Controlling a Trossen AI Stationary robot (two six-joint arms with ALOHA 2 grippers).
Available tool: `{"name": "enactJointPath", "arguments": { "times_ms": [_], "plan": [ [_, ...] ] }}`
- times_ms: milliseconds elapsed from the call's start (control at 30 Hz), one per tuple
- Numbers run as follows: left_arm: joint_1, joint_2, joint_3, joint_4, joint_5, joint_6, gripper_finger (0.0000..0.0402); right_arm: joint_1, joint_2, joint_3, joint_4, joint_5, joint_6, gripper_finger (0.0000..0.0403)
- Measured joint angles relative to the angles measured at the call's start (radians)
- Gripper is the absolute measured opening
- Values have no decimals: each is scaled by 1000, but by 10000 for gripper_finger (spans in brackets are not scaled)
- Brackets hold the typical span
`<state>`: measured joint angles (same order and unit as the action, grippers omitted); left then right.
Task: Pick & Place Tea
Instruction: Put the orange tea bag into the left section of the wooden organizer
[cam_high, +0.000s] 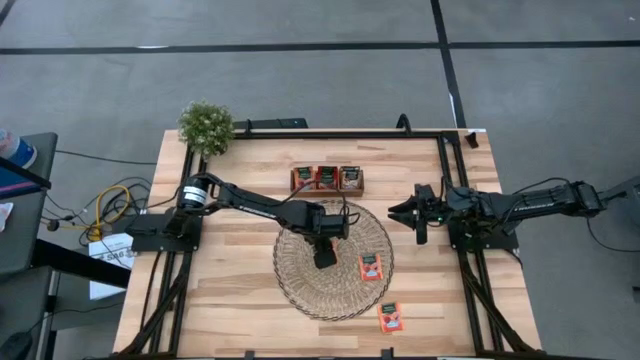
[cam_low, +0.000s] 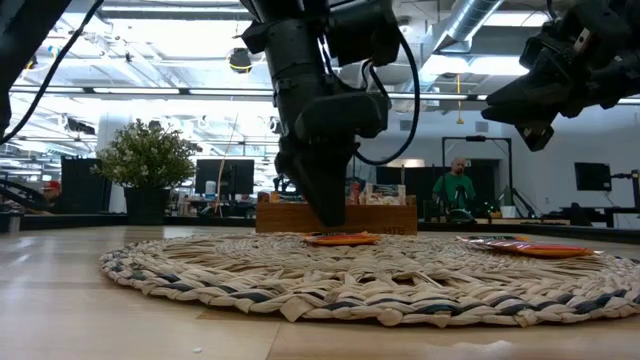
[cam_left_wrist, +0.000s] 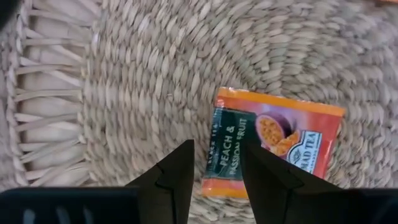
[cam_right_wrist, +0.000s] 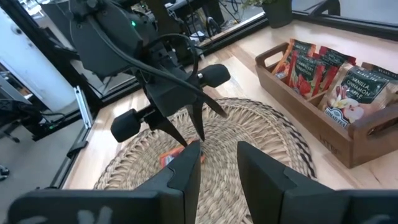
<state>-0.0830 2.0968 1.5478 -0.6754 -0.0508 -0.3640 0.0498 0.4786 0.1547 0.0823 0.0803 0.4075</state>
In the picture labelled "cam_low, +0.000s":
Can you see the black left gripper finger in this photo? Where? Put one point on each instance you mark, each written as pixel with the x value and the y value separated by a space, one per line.
pixel 340 115

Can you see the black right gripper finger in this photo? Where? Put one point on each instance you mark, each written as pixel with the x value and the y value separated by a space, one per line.
pixel 525 90
pixel 535 125

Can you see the orange peach tea packet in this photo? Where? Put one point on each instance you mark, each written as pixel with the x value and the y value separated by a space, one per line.
pixel 274 197
pixel 345 239
pixel 540 249

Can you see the beige apple tea packet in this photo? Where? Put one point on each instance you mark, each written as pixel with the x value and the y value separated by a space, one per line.
pixel 385 194

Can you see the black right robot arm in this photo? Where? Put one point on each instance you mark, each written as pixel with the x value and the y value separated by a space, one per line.
pixel 630 30

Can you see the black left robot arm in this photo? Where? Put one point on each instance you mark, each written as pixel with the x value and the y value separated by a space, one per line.
pixel 295 45

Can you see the black ceiling lamp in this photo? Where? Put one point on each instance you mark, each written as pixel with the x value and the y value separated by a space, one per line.
pixel 239 62

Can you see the black monitor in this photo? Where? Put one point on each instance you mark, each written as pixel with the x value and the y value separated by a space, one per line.
pixel 592 176
pixel 225 177

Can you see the small potted cactus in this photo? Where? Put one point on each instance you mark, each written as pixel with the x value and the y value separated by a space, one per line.
pixel 507 210

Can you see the person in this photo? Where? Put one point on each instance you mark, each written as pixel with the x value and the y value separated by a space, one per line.
pixel 452 187
pixel 50 197

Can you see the wooden compartment tray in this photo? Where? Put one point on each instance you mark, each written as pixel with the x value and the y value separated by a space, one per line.
pixel 380 220

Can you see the overhead light bar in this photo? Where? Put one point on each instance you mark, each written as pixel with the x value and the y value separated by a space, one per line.
pixel 150 91

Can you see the potted white-flowered plant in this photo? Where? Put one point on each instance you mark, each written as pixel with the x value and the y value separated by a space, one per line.
pixel 147 205

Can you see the round woven straw placemat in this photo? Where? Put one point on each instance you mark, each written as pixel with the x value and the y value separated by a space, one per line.
pixel 300 280

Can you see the black partition panel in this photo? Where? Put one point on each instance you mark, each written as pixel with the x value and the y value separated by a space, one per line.
pixel 85 185

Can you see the black camera stand frame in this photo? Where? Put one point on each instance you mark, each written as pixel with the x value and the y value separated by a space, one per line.
pixel 475 138

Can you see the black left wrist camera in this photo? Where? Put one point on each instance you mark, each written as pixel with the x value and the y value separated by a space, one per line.
pixel 365 35

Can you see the black aluminium table frame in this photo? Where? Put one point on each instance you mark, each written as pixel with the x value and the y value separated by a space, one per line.
pixel 210 221

